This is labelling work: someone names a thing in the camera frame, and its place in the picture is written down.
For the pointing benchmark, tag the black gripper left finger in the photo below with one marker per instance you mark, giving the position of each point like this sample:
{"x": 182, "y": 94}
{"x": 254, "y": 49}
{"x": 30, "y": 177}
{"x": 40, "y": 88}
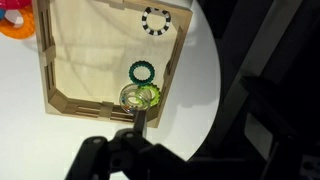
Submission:
{"x": 133, "y": 153}

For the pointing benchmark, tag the light wooden tray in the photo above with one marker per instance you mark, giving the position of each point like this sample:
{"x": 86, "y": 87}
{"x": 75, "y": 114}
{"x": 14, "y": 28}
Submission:
{"x": 93, "y": 50}

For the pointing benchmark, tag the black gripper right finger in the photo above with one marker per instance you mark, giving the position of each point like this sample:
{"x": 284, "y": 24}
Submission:
{"x": 283, "y": 146}

